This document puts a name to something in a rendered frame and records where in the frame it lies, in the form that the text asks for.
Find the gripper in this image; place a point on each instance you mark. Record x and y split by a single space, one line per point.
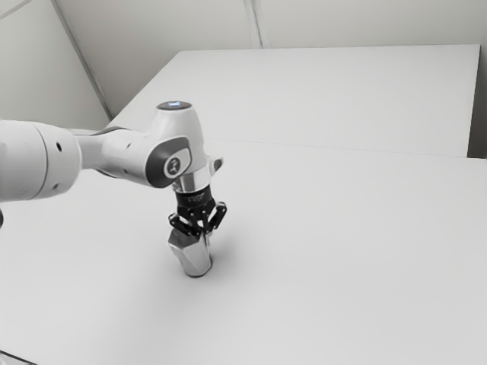
193 200

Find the grey faceted mug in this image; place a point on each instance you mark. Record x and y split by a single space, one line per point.
191 254

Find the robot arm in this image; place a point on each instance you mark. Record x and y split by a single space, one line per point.
114 148

